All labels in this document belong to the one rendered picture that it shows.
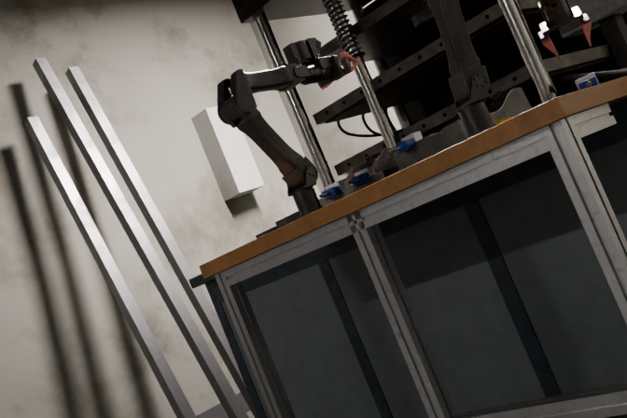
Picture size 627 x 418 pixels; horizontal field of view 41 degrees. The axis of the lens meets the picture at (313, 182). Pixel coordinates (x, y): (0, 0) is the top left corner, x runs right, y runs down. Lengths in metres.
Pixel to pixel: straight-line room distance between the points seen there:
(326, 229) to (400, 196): 0.25
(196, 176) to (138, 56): 0.85
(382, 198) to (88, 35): 3.74
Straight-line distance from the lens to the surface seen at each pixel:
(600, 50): 3.58
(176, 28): 5.79
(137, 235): 4.42
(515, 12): 3.05
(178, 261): 4.50
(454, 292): 2.44
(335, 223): 2.00
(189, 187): 5.31
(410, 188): 1.84
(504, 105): 2.51
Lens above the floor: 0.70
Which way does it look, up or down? 5 degrees up
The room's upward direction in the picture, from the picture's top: 23 degrees counter-clockwise
